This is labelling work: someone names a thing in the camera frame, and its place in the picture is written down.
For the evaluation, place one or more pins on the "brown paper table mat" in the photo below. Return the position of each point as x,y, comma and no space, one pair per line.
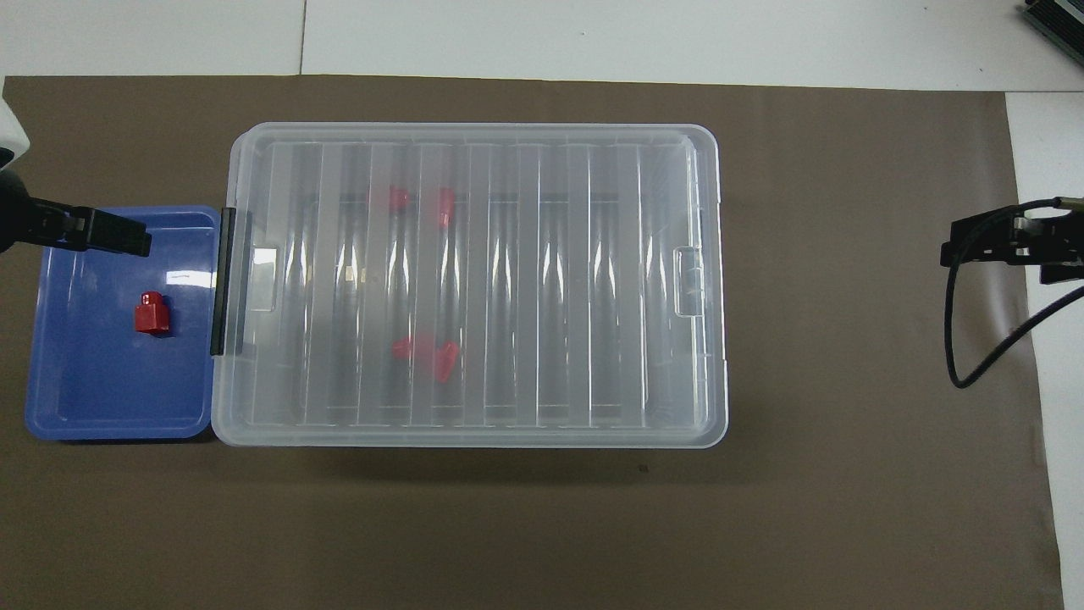
508,525

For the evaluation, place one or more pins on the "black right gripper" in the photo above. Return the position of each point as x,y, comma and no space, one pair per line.
1054,246

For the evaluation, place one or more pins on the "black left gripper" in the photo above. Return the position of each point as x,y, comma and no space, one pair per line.
19,216

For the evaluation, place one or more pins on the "black vented device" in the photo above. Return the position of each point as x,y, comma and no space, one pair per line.
1059,25

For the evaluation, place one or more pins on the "clear ribbed plastic lid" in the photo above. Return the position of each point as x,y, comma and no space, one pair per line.
550,280

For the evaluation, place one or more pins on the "clear plastic storage box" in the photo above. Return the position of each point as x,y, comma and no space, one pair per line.
279,398

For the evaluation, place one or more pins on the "blue plastic tray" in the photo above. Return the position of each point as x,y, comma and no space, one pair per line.
102,381

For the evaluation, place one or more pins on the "red plastic block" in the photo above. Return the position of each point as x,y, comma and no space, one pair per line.
152,313
398,197
446,360
412,347
442,206

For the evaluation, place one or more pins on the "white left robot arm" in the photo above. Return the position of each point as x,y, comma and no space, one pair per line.
10,135

